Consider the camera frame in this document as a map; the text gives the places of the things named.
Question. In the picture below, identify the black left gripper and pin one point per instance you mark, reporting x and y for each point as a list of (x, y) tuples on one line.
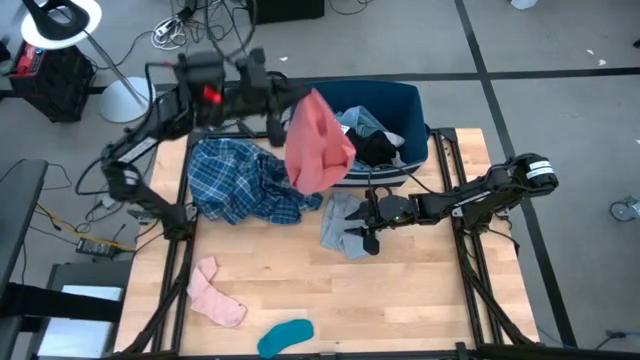
[(272, 100)]

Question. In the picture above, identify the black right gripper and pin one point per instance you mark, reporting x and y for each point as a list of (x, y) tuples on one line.
[(395, 210)]

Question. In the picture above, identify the grey cloth garment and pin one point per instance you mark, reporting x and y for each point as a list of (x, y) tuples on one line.
[(337, 225)]

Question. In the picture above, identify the coral pink shirt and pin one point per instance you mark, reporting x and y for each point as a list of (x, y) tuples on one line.
[(317, 150)]

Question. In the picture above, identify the light blue jeans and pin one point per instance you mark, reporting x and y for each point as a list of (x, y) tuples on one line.
[(362, 122)]

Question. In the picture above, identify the black garment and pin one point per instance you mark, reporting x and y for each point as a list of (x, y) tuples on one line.
[(372, 147)]

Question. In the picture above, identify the white shirt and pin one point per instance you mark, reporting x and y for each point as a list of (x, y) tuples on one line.
[(395, 140)]

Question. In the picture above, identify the blue plaid shirt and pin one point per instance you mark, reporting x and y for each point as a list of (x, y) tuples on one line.
[(240, 180)]

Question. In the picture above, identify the teal sock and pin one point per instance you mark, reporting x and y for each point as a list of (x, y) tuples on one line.
[(285, 337)]

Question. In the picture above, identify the pink sock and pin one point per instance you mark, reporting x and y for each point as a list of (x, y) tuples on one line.
[(212, 300)]

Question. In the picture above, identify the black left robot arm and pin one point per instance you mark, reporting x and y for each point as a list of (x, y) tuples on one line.
[(150, 135)]

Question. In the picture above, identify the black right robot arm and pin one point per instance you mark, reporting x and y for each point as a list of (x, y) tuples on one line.
[(490, 195)]

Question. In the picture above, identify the black computer box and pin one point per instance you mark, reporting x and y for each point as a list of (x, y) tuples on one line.
[(285, 10)]

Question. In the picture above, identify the navy white striped fabric bin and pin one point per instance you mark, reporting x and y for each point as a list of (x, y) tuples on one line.
[(400, 105)]

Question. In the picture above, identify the white object on floor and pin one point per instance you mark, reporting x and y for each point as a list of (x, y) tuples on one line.
[(524, 4)]

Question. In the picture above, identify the black crate with red top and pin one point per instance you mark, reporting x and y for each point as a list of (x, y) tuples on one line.
[(52, 85)]

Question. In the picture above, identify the black power adapter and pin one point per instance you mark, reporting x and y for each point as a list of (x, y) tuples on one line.
[(95, 247)]

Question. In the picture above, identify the grey caster wheel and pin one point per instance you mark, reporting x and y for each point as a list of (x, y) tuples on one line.
[(625, 209)]

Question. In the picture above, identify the black padded bench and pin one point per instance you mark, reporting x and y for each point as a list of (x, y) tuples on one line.
[(20, 215)]

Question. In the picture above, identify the black metal table frame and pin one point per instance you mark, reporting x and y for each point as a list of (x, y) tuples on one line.
[(460, 260)]

